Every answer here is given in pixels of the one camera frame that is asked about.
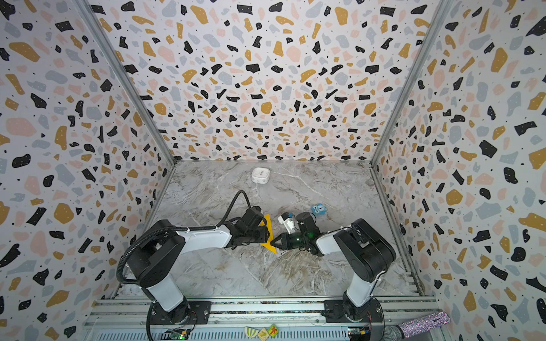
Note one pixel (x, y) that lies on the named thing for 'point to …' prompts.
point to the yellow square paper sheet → (268, 245)
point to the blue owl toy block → (319, 209)
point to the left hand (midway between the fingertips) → (266, 234)
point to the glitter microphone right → (401, 332)
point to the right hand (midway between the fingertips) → (269, 241)
